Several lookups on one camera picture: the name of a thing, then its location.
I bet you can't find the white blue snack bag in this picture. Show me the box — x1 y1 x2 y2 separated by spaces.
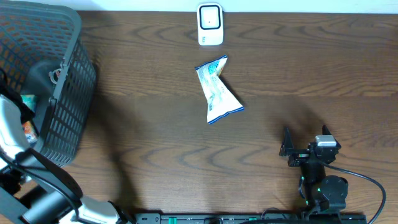
195 55 244 124

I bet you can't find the orange white tissue pack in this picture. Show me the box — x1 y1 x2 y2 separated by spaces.
22 121 38 144

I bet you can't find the green white tissue pack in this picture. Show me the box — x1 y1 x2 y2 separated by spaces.
21 95 39 113

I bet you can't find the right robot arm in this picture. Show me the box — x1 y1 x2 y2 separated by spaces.
279 126 348 221

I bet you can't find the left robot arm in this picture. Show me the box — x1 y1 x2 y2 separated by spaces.
1 71 135 223

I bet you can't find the white barcode scanner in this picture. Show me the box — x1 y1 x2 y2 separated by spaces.
197 2 224 46

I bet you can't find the grey plastic mesh basket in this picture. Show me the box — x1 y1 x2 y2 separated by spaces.
1 1 97 166

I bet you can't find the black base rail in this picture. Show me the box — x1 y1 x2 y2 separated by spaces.
133 210 367 224

